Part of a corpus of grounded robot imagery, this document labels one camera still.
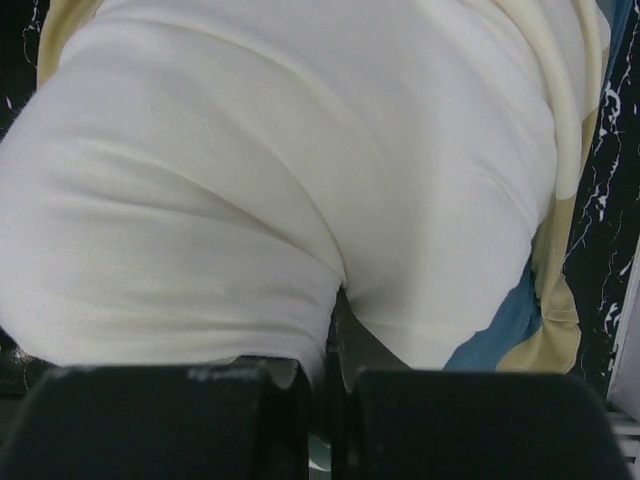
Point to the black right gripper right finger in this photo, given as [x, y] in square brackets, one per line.
[388, 421]

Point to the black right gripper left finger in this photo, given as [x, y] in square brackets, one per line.
[245, 420]

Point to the blue beige patchwork pillowcase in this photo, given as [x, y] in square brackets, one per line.
[575, 45]

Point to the white pillow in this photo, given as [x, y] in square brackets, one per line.
[194, 181]

